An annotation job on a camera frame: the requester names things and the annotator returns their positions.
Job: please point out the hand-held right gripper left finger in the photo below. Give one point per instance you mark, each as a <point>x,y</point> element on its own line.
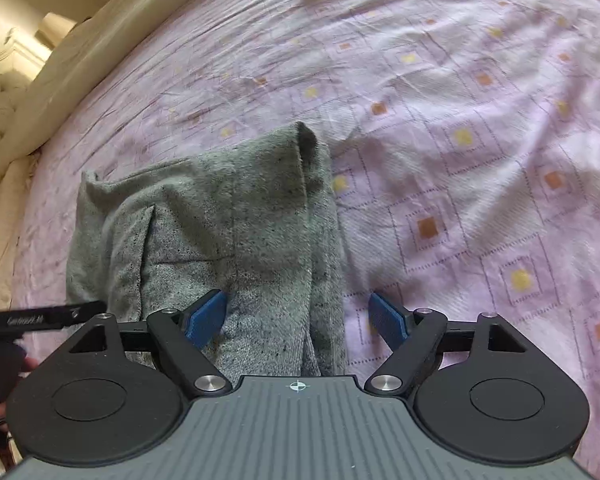
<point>207,317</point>

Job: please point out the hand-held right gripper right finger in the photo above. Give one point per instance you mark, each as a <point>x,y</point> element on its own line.
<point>387,320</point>

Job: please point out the grey knit pants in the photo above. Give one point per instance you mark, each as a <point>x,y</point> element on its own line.
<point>230,230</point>

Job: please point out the person's left hand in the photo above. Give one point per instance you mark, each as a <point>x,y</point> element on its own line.
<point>28,364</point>

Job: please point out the purple patterned bedsheet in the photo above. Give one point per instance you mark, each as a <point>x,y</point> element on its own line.
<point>455,135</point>

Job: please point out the cream tufted headboard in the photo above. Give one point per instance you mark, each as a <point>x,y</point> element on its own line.
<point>0,105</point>

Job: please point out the cream duvet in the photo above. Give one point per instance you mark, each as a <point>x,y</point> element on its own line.
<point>90,45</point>

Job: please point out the cream table lamp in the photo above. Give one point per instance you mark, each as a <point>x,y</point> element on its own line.
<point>57,27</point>

